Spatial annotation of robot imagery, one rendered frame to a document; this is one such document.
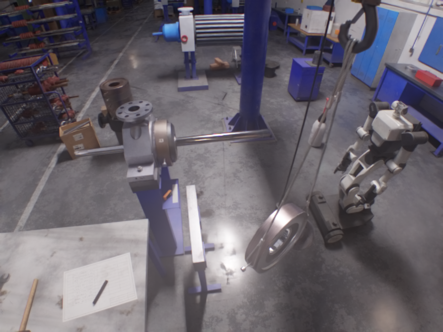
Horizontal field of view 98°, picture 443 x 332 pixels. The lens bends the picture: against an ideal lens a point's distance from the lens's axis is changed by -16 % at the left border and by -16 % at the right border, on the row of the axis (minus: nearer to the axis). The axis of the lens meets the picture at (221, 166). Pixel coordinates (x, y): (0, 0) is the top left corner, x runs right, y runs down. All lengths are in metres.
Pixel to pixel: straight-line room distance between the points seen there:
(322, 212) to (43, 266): 2.48
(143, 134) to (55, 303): 1.15
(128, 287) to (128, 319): 0.17
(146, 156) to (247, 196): 1.56
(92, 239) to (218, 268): 1.21
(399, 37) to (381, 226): 4.39
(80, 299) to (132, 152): 0.95
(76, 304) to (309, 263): 1.99
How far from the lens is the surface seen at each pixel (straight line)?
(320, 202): 2.72
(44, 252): 1.84
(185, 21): 4.95
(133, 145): 1.65
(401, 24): 6.26
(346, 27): 0.67
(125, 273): 1.51
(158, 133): 1.69
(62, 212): 3.29
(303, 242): 1.44
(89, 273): 1.60
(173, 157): 1.74
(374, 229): 3.07
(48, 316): 1.63
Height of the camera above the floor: 2.19
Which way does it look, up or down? 44 degrees down
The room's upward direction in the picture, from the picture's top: straight up
